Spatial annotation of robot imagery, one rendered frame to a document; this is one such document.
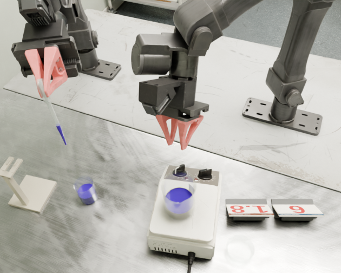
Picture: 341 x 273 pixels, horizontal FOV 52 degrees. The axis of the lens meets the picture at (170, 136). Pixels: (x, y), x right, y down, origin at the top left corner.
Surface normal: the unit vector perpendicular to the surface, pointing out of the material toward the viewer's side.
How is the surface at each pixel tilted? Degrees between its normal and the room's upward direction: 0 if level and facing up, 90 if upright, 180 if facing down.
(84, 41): 81
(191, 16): 24
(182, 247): 90
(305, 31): 91
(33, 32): 1
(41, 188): 0
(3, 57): 90
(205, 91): 0
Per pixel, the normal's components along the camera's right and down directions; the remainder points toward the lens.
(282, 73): -0.95, 0.23
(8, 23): 0.92, 0.28
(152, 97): -0.60, 0.24
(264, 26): -0.04, -0.64
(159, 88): 0.80, 0.26
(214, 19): 0.32, 0.72
